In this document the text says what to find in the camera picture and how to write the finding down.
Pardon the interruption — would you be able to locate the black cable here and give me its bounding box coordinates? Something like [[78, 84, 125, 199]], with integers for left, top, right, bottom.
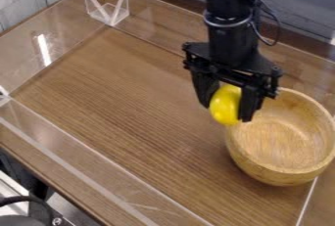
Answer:
[[0, 196, 54, 226]]

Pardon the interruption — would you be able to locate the black metal table frame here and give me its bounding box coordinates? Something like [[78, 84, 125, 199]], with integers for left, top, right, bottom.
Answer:
[[0, 150, 102, 226]]

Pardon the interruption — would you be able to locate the brown wooden bowl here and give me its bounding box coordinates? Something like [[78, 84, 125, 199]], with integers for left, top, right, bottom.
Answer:
[[227, 88, 335, 187]]

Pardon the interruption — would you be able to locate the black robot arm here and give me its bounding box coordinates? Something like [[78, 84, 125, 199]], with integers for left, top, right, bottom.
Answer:
[[182, 0, 283, 122]]

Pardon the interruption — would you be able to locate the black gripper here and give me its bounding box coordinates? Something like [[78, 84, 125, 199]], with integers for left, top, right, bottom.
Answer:
[[182, 12, 283, 122]]

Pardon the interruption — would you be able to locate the clear acrylic corner bracket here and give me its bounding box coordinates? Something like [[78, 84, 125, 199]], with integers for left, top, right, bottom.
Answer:
[[84, 0, 130, 26]]

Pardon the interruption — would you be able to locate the yellow lemon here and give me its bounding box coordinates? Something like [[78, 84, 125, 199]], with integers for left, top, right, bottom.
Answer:
[[209, 84, 241, 125]]

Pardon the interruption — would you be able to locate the clear acrylic enclosure wall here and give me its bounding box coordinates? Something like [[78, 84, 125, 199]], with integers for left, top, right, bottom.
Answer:
[[0, 0, 335, 226]]

